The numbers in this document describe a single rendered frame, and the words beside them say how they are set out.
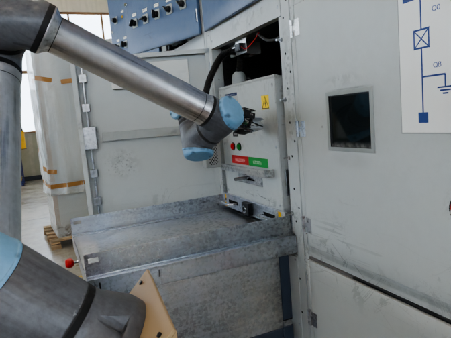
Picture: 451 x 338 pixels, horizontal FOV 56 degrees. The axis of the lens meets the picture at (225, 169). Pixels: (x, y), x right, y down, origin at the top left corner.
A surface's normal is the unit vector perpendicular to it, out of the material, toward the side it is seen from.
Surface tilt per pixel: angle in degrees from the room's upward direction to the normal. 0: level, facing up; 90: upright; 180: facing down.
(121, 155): 90
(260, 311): 90
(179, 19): 90
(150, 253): 90
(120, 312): 34
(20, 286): 64
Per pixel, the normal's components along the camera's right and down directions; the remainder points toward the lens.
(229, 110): 0.66, -0.39
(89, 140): 0.08, 0.11
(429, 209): -0.91, 0.12
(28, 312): 0.43, -0.10
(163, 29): -0.73, 0.15
